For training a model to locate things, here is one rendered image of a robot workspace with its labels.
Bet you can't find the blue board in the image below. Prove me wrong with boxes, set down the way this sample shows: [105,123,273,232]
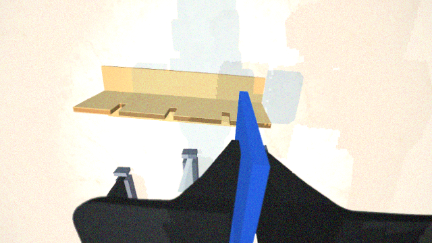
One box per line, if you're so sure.
[229,91,270,243]

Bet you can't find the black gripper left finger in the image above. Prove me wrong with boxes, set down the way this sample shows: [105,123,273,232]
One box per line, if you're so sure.
[72,140,241,243]

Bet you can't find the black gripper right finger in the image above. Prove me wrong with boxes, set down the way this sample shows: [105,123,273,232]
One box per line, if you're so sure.
[255,149,432,243]

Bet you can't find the tan slotted board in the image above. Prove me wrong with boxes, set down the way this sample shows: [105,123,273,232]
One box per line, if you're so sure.
[73,65,271,129]

